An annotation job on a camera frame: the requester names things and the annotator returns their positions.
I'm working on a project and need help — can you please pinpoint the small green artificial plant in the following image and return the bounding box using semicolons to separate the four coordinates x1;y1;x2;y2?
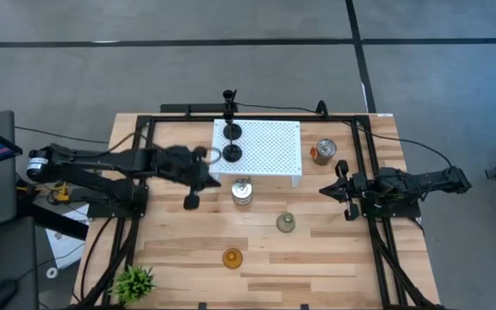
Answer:
108;264;158;307

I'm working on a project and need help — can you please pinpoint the black aluminium table frame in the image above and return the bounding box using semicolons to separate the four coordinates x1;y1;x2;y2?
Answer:
75;114;445;310

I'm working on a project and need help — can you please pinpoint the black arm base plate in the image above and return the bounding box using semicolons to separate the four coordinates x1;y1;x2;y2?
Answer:
359;200;421;220
86;184;150;220

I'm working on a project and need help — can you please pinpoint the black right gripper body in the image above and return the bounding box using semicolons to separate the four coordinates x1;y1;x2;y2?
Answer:
335;159;370;222

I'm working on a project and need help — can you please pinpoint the amber glass candle holder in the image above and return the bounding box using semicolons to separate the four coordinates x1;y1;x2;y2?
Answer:
222;247;244;270

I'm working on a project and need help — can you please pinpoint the white paper sheet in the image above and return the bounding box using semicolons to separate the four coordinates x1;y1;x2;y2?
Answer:
44;204;90;270

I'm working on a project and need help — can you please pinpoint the long black cable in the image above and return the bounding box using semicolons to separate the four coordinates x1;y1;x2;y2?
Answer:
235;102;454;168

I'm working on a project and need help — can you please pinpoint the black flat floor bar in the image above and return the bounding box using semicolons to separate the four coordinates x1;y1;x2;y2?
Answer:
160;102;227;114

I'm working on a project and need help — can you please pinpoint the tall black candlestick holder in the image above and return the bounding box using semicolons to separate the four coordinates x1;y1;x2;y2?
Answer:
222;89;244;141
222;110;243;164

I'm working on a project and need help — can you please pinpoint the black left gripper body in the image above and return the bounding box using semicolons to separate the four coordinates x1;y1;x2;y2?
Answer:
155;145;209;212

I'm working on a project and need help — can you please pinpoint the clear glass candle holder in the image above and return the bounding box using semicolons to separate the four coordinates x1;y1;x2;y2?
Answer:
231;178;254;207

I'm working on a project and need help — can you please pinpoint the black table leg beam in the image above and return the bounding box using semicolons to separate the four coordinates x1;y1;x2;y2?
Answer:
15;200;90;241

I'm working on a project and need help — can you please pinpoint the white perforated metal shelf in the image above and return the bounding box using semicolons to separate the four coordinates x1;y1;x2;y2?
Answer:
208;119;304;189

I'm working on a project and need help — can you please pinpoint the grey desk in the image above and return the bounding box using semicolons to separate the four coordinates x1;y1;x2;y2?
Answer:
0;217;40;310

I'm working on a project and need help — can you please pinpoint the thin black floor cable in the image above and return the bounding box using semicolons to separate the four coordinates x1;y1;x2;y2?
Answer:
14;125;110;145

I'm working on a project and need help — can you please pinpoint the yellow cable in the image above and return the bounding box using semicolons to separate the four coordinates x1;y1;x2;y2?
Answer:
55;181;71;203

